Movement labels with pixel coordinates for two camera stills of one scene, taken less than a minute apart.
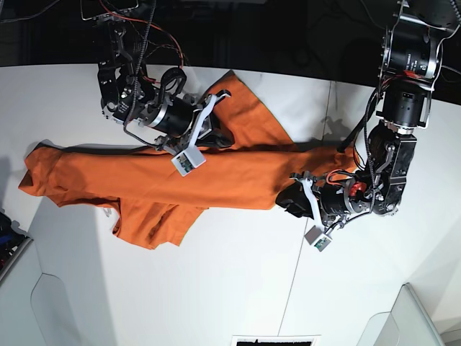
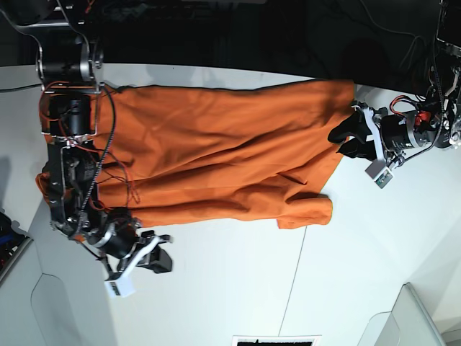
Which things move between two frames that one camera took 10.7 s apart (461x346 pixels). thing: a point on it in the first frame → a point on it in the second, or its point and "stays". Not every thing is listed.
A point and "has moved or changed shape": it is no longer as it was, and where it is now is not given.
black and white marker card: (274, 340) stays
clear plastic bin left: (34, 309) stays
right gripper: (332, 200) → (392, 133)
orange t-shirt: (155, 207) has moved or changed shape
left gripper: (178, 122) → (119, 245)
